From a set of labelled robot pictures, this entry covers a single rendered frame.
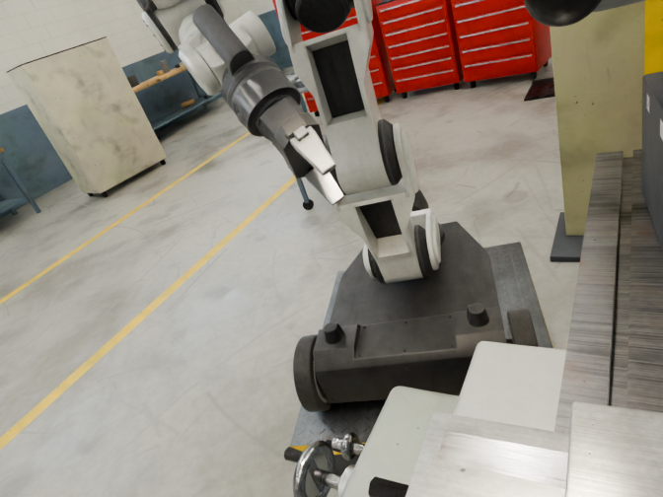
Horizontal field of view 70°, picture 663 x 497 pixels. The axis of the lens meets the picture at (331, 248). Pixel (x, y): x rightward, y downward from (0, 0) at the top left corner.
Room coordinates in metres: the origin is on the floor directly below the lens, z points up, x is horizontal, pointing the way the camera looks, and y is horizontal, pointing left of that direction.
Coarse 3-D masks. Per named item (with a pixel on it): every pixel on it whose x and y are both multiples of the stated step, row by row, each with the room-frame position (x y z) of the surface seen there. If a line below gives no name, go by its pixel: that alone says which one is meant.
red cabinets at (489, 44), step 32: (416, 0) 5.00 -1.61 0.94; (448, 0) 4.90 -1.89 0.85; (480, 0) 4.55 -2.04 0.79; (512, 0) 4.36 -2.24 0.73; (384, 32) 5.28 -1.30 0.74; (416, 32) 5.05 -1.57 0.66; (448, 32) 4.85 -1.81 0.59; (480, 32) 4.59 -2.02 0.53; (512, 32) 4.38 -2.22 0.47; (544, 32) 4.45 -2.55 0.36; (384, 64) 5.41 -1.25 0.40; (416, 64) 5.10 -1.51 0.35; (448, 64) 4.88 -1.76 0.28; (480, 64) 4.61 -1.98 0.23; (512, 64) 4.41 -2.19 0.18; (544, 64) 4.39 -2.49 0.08; (384, 96) 5.38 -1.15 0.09
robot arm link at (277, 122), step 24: (264, 72) 0.67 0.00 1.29; (240, 96) 0.66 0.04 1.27; (264, 96) 0.64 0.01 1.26; (288, 96) 0.66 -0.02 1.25; (240, 120) 0.67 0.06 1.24; (264, 120) 0.62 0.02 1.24; (288, 120) 0.59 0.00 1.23; (312, 120) 0.59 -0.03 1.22; (288, 144) 0.58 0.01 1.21; (288, 168) 0.65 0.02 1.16; (312, 168) 0.66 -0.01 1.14
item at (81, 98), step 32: (32, 64) 5.74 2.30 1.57; (64, 64) 5.95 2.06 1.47; (96, 64) 6.17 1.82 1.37; (32, 96) 5.87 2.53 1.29; (64, 96) 5.83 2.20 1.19; (96, 96) 6.05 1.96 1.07; (128, 96) 6.29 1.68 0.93; (64, 128) 5.71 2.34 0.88; (96, 128) 5.92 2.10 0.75; (128, 128) 6.16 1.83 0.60; (64, 160) 6.02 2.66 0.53; (96, 160) 5.79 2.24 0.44; (128, 160) 6.03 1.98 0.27; (160, 160) 6.28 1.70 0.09; (96, 192) 5.76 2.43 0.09
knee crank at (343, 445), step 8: (352, 432) 0.73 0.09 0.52; (328, 440) 0.75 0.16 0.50; (336, 440) 0.72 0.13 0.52; (344, 440) 0.70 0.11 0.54; (352, 440) 0.70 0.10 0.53; (336, 448) 0.72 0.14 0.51; (344, 448) 0.69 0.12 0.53; (352, 448) 0.69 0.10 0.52; (360, 448) 0.68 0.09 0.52; (344, 456) 0.68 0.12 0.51; (352, 456) 0.69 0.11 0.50
